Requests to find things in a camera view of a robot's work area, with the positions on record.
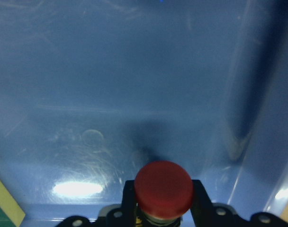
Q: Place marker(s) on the blue plastic tray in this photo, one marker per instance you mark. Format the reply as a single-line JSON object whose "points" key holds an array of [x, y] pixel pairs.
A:
{"points": [[92, 90]]}

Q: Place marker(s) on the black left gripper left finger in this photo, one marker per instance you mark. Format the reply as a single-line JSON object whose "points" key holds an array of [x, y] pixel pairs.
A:
{"points": [[125, 214]]}

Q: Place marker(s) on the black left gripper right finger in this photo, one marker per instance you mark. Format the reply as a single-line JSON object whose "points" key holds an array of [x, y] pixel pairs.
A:
{"points": [[205, 213]]}

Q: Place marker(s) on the red emergency stop button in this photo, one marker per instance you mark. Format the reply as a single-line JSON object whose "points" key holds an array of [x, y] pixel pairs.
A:
{"points": [[164, 191]]}

